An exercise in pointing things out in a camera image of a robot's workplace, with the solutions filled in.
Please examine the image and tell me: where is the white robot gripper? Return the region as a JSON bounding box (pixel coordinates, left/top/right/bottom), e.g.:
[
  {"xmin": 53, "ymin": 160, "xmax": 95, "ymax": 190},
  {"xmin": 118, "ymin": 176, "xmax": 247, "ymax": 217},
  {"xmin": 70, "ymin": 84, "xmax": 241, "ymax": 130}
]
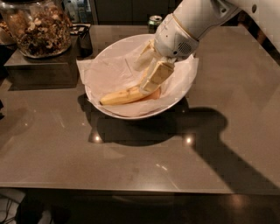
[{"xmin": 133, "ymin": 14, "xmax": 199, "ymax": 95}]

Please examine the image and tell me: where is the yellow banana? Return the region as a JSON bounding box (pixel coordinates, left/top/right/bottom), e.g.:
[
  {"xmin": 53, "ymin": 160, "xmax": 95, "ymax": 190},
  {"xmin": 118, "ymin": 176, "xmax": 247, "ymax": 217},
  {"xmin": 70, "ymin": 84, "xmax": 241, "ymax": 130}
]
[{"xmin": 99, "ymin": 68, "xmax": 152, "ymax": 106}]

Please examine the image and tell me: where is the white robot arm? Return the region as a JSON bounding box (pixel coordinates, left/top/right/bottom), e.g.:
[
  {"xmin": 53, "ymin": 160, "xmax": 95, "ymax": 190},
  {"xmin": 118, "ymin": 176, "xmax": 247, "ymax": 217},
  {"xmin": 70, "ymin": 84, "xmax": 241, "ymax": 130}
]
[{"xmin": 134, "ymin": 0, "xmax": 280, "ymax": 95}]

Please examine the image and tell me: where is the green soda can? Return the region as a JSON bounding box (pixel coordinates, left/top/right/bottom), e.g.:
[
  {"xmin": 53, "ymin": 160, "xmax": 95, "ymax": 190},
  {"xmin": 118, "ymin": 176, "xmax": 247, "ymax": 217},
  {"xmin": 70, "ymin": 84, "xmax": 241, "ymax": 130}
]
[{"xmin": 148, "ymin": 15, "xmax": 163, "ymax": 33}]

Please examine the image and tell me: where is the white paper liner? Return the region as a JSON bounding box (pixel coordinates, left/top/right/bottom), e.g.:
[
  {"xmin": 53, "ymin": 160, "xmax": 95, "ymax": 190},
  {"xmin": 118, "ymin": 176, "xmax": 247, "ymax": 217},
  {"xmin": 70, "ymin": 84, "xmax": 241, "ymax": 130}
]
[{"xmin": 76, "ymin": 31, "xmax": 200, "ymax": 118}]

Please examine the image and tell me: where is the black scoop holder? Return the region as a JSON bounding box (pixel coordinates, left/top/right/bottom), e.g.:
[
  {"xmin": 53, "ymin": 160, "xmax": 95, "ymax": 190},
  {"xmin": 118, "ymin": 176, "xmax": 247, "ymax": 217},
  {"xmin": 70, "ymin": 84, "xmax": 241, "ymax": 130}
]
[{"xmin": 70, "ymin": 24, "xmax": 93, "ymax": 58}]

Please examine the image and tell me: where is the dark square stand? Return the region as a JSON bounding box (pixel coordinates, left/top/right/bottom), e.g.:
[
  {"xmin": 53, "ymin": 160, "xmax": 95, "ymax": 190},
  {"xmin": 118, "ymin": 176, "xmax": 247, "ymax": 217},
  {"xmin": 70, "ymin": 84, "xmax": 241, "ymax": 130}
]
[{"xmin": 4, "ymin": 36, "xmax": 79, "ymax": 90}]

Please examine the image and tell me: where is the glass jar of nuts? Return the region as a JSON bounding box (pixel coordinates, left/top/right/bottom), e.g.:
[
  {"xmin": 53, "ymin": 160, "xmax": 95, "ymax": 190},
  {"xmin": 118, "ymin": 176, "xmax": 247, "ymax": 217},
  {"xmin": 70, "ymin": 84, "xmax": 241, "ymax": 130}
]
[{"xmin": 0, "ymin": 0, "xmax": 71, "ymax": 59}]

